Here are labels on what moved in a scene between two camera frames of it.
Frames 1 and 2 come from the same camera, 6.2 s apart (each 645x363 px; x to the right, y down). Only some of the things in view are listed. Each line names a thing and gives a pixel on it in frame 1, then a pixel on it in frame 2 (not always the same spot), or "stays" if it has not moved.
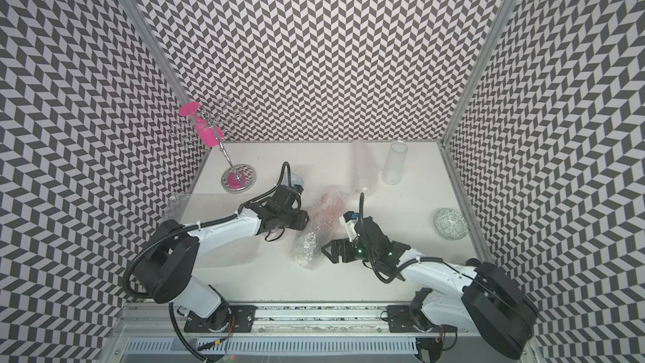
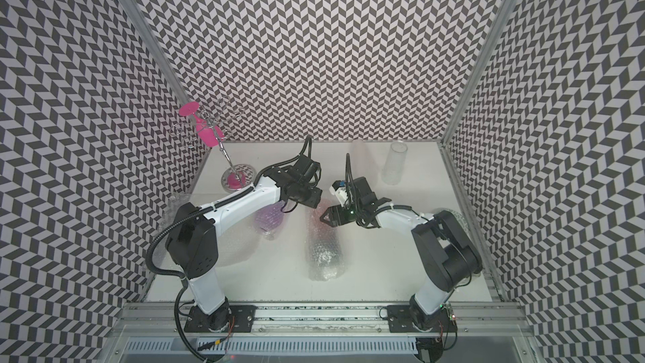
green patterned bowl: [450, 224] stays
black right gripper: [344, 244] to [332, 211]
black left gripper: [301, 222] to [315, 199]
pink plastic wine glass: [208, 136] stays
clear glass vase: [392, 172] stays
